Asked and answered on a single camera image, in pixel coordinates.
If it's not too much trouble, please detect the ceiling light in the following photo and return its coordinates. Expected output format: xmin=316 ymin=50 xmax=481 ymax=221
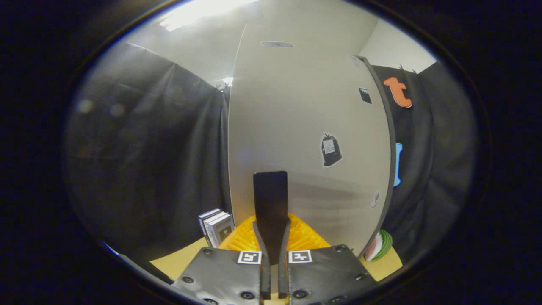
xmin=159 ymin=0 xmax=260 ymax=32

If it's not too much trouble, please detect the grey shoe cabinet door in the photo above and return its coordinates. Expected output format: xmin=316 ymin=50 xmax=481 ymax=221
xmin=228 ymin=21 xmax=392 ymax=259

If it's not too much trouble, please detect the black backdrop cloth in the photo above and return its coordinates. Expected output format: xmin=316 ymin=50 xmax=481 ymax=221
xmin=373 ymin=61 xmax=480 ymax=265
xmin=64 ymin=42 xmax=232 ymax=263

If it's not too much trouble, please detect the grey shoe cabinet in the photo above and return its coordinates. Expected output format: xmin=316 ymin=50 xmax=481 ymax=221
xmin=351 ymin=54 xmax=398 ymax=259

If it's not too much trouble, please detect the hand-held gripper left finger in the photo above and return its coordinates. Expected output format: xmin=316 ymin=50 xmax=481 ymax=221
xmin=171 ymin=171 xmax=272 ymax=305

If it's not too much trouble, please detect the dark spine book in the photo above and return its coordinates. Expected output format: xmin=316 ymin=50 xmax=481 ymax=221
xmin=198 ymin=208 xmax=222 ymax=238

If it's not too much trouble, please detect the grey cover book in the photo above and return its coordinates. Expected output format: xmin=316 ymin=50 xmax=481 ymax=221
xmin=210 ymin=214 xmax=235 ymax=248

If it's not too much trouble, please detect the watermelon slice toy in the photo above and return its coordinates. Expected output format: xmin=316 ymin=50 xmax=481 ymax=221
xmin=365 ymin=230 xmax=393 ymax=262

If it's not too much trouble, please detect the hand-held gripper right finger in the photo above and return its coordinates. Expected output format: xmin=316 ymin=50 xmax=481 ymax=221
xmin=271 ymin=171 xmax=378 ymax=305

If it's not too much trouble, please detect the white spine book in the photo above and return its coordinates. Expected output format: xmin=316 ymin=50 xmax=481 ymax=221
xmin=203 ymin=211 xmax=229 ymax=247

